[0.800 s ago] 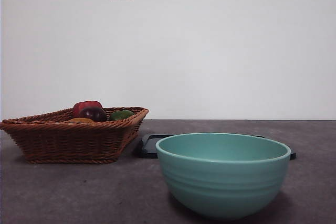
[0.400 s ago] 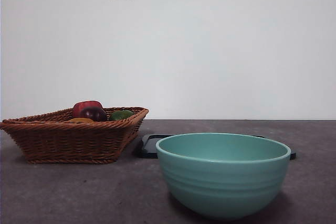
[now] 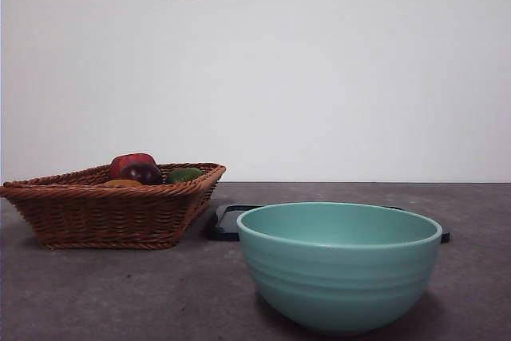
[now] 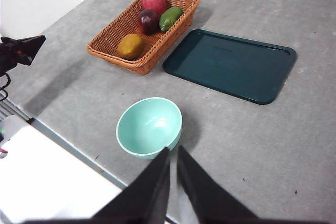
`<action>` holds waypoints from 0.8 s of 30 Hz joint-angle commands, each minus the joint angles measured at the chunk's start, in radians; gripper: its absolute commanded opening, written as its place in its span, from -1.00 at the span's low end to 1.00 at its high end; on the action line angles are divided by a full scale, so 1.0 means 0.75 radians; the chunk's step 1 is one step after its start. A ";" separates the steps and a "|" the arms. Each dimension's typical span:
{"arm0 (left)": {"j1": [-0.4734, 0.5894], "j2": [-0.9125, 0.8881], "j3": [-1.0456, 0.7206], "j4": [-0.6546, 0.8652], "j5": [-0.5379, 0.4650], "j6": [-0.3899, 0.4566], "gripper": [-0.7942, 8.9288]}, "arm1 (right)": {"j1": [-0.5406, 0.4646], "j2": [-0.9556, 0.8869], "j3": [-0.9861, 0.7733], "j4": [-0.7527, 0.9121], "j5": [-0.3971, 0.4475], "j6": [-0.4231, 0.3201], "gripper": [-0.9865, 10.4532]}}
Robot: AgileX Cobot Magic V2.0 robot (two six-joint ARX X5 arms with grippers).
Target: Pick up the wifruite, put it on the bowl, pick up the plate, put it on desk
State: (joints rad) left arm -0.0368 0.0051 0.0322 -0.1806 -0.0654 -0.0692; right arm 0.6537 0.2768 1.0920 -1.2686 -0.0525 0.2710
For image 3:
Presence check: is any dark purple plum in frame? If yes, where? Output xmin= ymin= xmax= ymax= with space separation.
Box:
xmin=119 ymin=161 xmax=164 ymax=185

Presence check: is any dark rectangular tray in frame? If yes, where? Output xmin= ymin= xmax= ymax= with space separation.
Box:
xmin=205 ymin=204 xmax=452 ymax=244

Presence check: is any brown kiwi fruit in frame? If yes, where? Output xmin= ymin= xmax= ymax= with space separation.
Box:
xmin=102 ymin=179 xmax=144 ymax=188

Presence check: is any brown wicker basket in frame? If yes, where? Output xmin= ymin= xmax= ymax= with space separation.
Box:
xmin=0 ymin=161 xmax=228 ymax=250

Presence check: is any red apple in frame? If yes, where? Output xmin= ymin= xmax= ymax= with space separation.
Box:
xmin=110 ymin=153 xmax=157 ymax=181

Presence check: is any green avocado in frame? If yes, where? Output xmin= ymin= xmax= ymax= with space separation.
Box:
xmin=166 ymin=167 xmax=204 ymax=184

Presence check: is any teal ribbed bowl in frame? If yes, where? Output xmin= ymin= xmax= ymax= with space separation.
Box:
xmin=236 ymin=201 xmax=444 ymax=336

